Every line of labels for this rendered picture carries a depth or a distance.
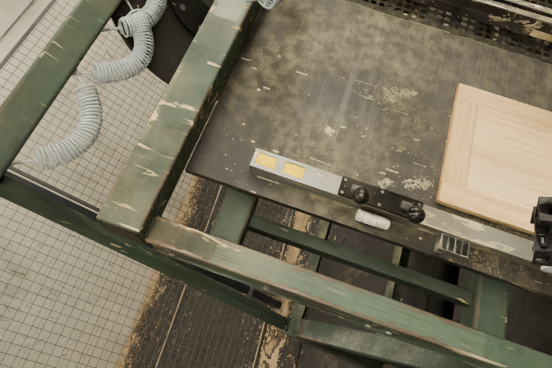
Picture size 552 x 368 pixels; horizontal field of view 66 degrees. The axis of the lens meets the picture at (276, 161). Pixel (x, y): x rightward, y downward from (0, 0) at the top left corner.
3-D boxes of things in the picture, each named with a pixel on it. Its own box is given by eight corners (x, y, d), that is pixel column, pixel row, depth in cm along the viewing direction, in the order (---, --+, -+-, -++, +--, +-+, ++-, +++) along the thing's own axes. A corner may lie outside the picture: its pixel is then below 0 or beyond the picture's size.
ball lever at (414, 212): (409, 215, 100) (424, 227, 87) (393, 210, 101) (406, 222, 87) (415, 200, 100) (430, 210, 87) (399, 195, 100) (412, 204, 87)
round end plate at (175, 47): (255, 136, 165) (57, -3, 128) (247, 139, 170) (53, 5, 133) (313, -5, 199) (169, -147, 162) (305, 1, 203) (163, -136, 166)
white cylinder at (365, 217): (353, 221, 102) (385, 232, 102) (356, 218, 99) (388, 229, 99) (356, 210, 103) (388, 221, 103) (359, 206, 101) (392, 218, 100)
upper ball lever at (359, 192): (361, 199, 101) (368, 209, 88) (346, 194, 102) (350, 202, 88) (366, 184, 101) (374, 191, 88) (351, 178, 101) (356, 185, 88)
